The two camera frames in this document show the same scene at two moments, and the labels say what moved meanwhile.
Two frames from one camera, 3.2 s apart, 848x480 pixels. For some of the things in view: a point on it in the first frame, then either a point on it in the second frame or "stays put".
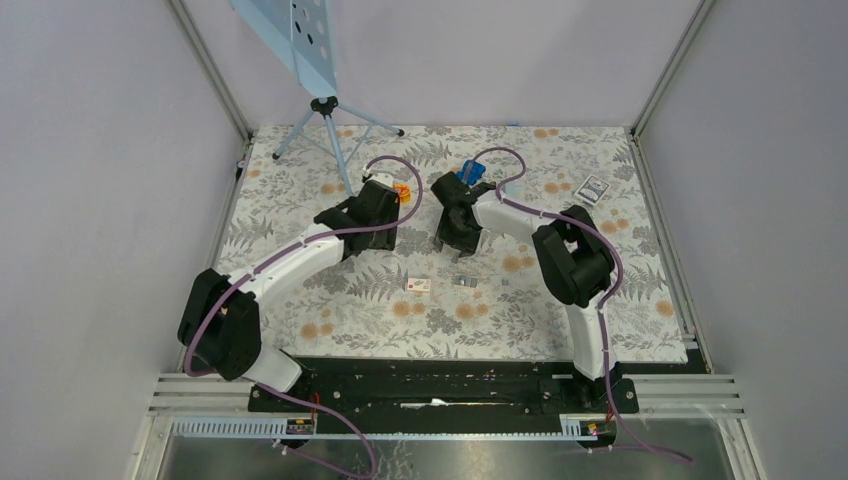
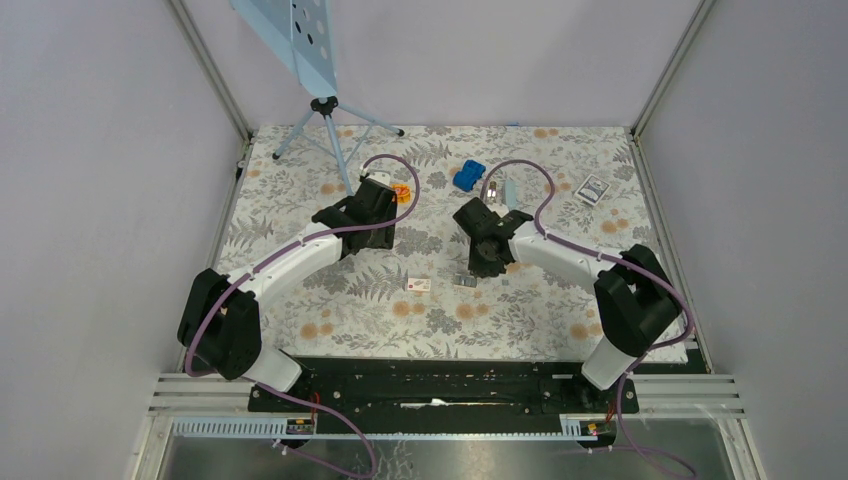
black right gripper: (443, 234) -> (478, 269)
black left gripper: (385, 240) stays put
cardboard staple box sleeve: (419, 284) stays put
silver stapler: (511, 190) stays put
